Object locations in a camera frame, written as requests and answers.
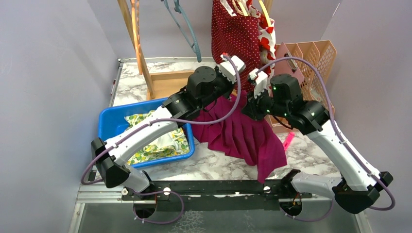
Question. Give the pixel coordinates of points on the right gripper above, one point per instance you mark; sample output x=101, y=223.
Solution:
x=251, y=108

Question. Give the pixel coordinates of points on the magenta pleated skirt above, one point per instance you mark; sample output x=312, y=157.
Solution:
x=241, y=137

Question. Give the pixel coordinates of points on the grey-blue hanger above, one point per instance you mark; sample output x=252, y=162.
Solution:
x=190, y=37

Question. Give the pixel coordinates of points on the lemon print skirt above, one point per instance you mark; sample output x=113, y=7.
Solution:
x=172, y=144

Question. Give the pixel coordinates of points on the orange wavy hanger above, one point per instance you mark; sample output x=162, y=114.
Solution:
x=136, y=34

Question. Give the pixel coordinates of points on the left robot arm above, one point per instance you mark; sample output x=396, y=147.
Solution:
x=111, y=155

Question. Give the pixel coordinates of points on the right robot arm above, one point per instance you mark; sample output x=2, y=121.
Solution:
x=359, y=184

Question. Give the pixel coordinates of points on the red poppy print skirt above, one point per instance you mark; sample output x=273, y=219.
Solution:
x=266, y=32

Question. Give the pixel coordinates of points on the pink marker pen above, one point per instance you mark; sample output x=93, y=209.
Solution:
x=286, y=143

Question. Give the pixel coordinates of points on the blue plastic bin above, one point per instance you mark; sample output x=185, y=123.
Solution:
x=115, y=120

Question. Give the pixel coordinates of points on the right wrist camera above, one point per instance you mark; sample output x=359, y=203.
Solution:
x=259, y=80

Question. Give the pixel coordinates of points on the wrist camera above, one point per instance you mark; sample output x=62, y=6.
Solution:
x=259, y=80
x=228, y=70

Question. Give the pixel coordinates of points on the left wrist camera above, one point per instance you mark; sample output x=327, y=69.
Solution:
x=228, y=70

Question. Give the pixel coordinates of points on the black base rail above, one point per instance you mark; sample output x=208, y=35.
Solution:
x=213, y=195

